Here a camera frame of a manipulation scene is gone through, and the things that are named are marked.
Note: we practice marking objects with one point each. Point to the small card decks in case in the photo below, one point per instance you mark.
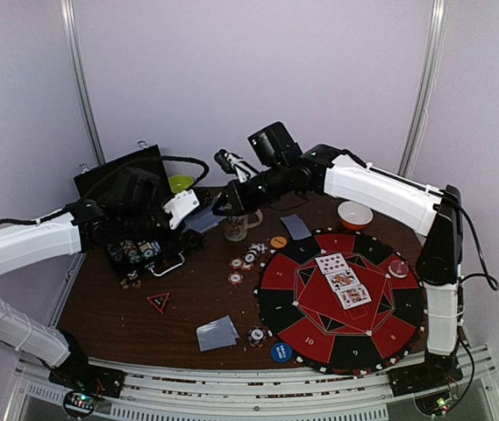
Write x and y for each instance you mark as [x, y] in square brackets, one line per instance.
[149, 249]

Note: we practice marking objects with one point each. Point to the dealt card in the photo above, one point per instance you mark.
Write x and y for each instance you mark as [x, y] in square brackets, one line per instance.
[295, 226]
[212, 337]

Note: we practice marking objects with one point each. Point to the left aluminium frame post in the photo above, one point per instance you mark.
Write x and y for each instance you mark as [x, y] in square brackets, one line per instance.
[70, 28]

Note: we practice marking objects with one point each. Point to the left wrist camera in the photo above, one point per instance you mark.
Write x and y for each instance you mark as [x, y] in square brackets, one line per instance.
[180, 206]

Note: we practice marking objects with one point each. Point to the aluminium frame post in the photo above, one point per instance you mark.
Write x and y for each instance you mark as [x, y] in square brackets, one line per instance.
[70, 28]
[428, 81]

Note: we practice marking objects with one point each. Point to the loose chip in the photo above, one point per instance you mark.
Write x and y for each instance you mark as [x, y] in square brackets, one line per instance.
[235, 278]
[236, 263]

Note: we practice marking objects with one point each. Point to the orange big blind button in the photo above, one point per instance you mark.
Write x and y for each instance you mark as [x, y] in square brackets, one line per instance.
[278, 242]

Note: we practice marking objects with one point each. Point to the white orange bowl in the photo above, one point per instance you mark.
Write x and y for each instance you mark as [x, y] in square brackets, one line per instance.
[354, 216]

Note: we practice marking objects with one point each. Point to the blue small blind button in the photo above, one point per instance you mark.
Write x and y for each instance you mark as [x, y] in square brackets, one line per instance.
[281, 352]

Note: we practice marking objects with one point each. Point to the chip row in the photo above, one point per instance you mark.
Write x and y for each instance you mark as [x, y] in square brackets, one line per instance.
[115, 252]
[131, 252]

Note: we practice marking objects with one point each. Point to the red triangular chip holder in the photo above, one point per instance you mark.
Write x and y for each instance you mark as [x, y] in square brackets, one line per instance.
[159, 301]

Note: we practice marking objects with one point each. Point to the face-up king card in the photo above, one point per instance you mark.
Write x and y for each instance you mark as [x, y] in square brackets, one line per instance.
[342, 280]

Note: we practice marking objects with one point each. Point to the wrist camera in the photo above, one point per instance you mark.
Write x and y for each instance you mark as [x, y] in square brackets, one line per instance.
[180, 206]
[233, 164]

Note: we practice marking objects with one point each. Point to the round red black poker mat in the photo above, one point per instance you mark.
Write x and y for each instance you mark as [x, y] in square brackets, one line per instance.
[299, 308]

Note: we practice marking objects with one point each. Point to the loose chip front left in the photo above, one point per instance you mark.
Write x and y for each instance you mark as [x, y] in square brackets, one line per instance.
[235, 278]

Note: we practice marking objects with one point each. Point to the loose chip middle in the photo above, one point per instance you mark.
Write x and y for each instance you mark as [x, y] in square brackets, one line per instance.
[236, 263]

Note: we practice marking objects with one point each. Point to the black poker chip case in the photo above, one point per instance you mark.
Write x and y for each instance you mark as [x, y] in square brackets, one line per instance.
[170, 258]

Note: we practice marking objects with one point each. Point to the right aluminium frame post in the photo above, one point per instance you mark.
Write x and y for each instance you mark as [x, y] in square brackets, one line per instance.
[428, 81]

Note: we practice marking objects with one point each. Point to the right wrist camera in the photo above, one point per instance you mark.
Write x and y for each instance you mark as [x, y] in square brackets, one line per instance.
[233, 164]

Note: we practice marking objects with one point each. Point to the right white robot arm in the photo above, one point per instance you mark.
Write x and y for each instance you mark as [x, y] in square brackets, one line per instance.
[435, 214]

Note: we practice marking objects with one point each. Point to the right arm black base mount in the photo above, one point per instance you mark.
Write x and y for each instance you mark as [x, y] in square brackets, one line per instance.
[435, 371]

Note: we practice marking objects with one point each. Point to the face-up face card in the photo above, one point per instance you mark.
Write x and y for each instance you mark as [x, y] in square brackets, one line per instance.
[354, 297]

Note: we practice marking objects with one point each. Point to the clear red round button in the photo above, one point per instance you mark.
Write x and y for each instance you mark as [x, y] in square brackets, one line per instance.
[398, 268]

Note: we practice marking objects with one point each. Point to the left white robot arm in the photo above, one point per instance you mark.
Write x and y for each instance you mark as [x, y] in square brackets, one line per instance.
[23, 243]

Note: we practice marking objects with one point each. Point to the blue playing card deck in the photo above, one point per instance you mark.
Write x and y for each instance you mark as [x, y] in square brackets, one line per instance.
[203, 221]

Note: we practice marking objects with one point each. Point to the face-up diamonds card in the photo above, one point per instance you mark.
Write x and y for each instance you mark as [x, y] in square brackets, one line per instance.
[331, 263]

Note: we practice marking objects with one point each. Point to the aluminium front rail base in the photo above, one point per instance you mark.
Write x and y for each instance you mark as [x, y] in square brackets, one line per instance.
[166, 393]

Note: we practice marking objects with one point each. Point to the front left chip row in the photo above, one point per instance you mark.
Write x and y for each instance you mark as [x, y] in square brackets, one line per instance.
[115, 252]

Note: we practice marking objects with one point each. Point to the green plastic bowl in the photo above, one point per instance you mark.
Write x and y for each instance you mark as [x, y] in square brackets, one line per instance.
[180, 183]

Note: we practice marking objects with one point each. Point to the stack of poker chips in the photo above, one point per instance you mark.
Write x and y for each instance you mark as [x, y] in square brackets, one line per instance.
[252, 254]

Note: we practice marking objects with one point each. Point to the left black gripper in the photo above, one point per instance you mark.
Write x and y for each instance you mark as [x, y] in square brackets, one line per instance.
[175, 239]

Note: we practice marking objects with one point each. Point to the front right chip row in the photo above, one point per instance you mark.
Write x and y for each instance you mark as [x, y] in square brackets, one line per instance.
[131, 252]

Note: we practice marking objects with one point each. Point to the white floral ceramic mug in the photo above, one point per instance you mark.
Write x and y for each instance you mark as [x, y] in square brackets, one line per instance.
[235, 229]

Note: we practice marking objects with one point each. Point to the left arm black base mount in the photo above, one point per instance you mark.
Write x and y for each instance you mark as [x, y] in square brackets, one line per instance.
[93, 380]

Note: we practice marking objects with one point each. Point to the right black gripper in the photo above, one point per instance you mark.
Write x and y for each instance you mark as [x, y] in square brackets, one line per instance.
[235, 197]

